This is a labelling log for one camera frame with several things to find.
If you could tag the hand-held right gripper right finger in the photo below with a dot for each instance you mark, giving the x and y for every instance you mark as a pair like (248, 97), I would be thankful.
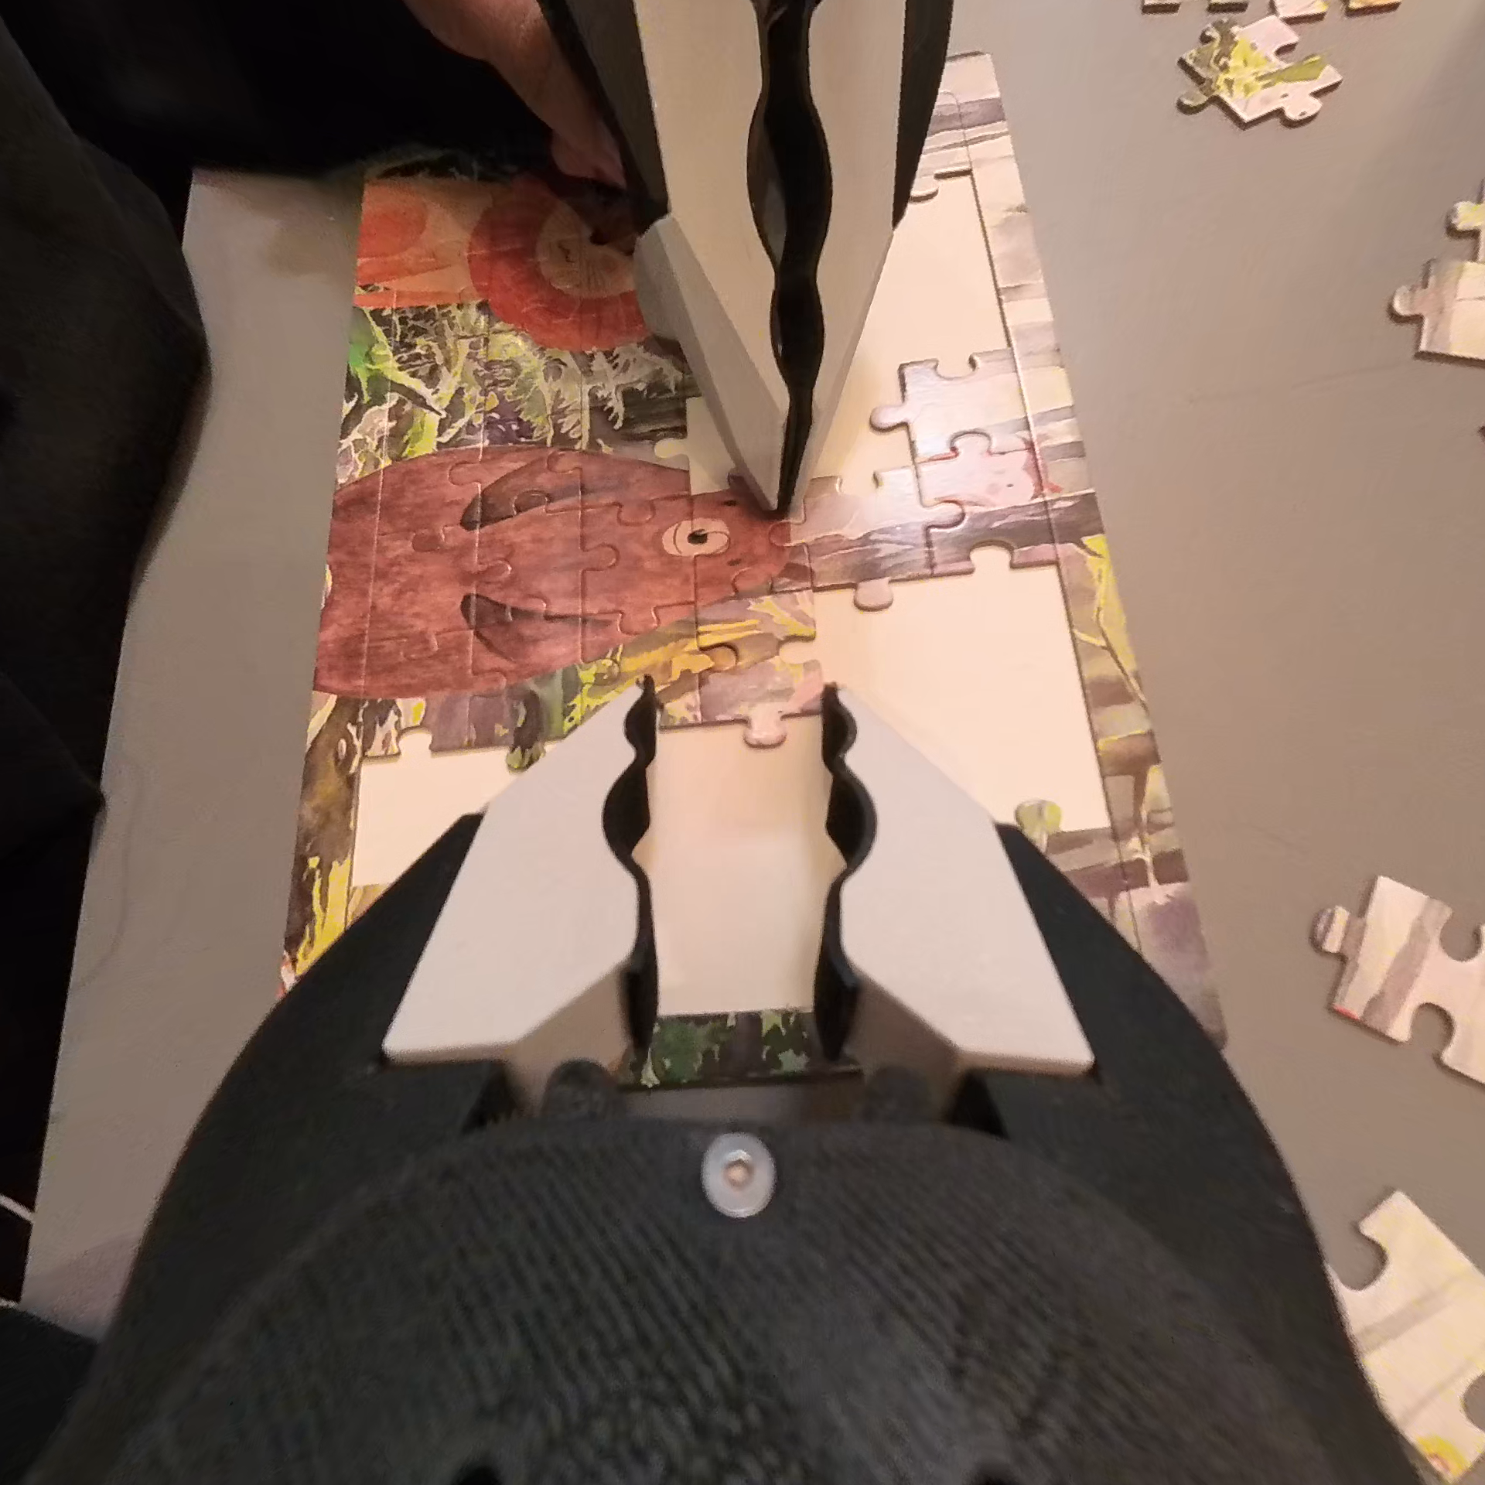
(962, 927)

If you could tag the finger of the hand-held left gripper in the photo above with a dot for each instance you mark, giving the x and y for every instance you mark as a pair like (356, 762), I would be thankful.
(864, 138)
(708, 232)

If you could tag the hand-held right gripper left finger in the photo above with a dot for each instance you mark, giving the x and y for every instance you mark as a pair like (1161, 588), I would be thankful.
(510, 927)

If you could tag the jigsaw puzzle board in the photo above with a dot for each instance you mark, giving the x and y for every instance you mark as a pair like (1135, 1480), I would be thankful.
(521, 579)

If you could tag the grey white puzzle piece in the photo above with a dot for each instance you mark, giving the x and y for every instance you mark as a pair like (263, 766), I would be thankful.
(1392, 962)

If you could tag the person's left forearm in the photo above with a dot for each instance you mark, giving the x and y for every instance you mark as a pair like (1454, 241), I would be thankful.
(324, 70)

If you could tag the person's left hand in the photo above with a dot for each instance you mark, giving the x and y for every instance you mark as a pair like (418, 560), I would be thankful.
(545, 80)

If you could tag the scattered loose puzzle pieces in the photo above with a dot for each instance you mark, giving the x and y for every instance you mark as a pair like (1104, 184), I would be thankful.
(1259, 76)

